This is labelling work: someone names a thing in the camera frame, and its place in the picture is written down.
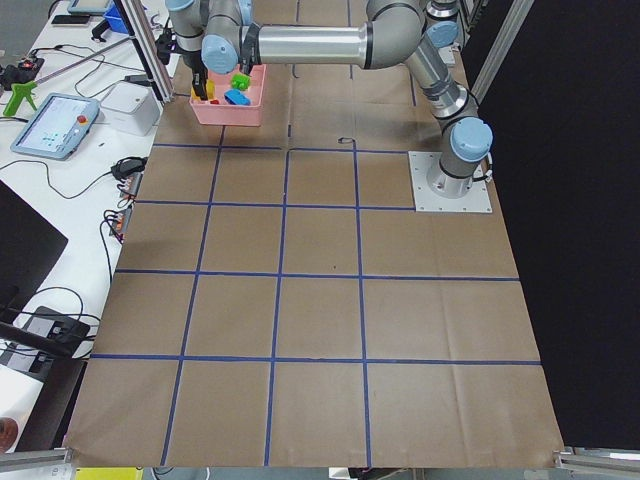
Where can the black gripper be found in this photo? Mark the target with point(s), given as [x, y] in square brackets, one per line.
[192, 60]

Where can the yellow toy block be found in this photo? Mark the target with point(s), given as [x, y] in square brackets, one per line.
[210, 90]

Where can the green toy block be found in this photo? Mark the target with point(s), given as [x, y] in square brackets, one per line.
[240, 81]

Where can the blue toy block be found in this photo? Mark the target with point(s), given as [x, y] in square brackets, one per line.
[236, 97]

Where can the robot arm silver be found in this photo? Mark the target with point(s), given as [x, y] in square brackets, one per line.
[444, 24]
[222, 36]

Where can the pink plastic box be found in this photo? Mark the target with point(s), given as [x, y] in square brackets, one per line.
[232, 115]

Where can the white square device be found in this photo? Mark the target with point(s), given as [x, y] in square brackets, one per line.
[130, 108]

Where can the blue storage bin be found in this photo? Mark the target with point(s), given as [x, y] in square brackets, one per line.
[115, 22]

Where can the black power adapter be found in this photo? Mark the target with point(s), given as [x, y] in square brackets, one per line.
[125, 167]

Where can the teach pendant tablet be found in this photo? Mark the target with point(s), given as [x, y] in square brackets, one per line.
[58, 127]

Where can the reach grabber tool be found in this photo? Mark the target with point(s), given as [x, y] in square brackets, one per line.
[23, 91]

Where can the black monitor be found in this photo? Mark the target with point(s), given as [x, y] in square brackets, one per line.
[30, 248]

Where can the black usb hub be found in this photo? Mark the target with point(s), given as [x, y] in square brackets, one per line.
[54, 333]

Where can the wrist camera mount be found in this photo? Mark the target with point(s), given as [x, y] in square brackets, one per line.
[165, 45]

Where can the aluminium frame post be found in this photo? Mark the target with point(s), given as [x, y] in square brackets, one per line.
[140, 33]

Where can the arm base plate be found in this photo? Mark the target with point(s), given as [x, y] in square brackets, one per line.
[436, 192]

